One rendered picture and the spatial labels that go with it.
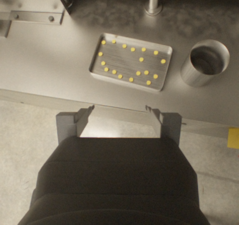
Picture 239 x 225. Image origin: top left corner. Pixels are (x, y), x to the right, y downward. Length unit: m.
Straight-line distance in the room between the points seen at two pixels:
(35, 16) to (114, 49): 0.28
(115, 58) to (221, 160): 1.07
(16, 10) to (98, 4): 0.27
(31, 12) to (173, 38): 0.44
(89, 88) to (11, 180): 1.28
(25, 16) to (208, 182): 1.32
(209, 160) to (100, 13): 1.12
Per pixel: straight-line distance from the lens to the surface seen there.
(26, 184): 1.56
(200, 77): 0.40
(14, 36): 0.65
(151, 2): 0.53
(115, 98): 0.44
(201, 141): 1.30
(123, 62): 0.47
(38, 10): 0.64
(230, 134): 0.58
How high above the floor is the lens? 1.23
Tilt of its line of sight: 78 degrees down
